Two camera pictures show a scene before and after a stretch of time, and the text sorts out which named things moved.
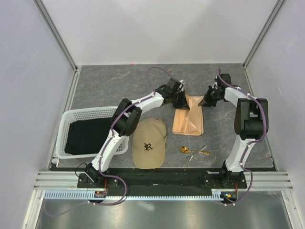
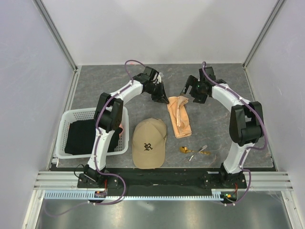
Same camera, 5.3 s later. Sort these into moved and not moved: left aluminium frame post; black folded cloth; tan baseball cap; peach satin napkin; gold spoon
Moved: peach satin napkin
Not moved: left aluminium frame post; tan baseball cap; gold spoon; black folded cloth
